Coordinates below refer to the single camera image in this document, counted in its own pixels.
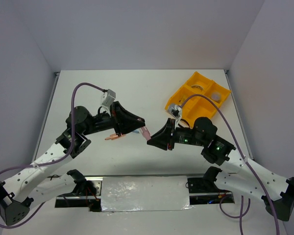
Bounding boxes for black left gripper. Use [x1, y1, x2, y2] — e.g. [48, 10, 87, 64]
[82, 101, 146, 137]

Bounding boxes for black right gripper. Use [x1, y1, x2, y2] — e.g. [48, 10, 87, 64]
[147, 117, 206, 150]

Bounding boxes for pink highlighter pen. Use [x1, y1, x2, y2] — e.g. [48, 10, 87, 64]
[141, 126, 151, 141]

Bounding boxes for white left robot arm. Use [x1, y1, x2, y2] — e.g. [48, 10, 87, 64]
[0, 101, 145, 228]

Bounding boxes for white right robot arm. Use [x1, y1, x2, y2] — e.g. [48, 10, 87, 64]
[147, 117, 294, 221]

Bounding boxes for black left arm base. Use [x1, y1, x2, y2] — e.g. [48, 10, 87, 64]
[55, 177, 103, 212]

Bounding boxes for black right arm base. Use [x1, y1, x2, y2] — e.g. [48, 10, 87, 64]
[185, 166, 234, 206]

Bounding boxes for yellow compartment bin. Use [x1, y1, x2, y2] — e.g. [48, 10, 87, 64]
[165, 71, 231, 125]

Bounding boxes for silver foil sheet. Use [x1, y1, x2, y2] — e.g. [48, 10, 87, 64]
[101, 176, 192, 212]

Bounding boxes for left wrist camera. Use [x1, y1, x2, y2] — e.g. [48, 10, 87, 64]
[100, 89, 116, 115]

